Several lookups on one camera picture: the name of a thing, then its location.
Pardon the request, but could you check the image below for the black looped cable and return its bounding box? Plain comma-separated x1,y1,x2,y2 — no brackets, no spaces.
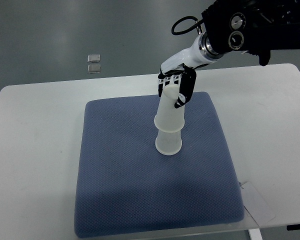
171,15,203,36

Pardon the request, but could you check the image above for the white table leg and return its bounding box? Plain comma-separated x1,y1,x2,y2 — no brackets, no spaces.
248,228,263,240

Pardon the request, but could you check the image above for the white paper tag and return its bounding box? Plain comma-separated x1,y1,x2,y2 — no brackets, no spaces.
240,182,276,227

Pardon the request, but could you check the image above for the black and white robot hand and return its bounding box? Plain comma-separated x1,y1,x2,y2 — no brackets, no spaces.
158,32,223,109

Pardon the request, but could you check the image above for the upper metal floor plate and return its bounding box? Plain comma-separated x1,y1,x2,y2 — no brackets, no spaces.
87,53,101,63

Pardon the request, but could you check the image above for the white paper cup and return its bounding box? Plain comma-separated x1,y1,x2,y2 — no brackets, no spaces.
155,130,182,156
154,84,185,133

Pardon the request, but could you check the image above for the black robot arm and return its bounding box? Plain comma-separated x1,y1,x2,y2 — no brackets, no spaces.
201,0,300,66

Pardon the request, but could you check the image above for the blue textured cushion mat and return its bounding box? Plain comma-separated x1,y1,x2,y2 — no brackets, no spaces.
74,92,244,238

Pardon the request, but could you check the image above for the black table control panel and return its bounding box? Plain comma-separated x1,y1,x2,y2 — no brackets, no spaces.
286,224,300,231

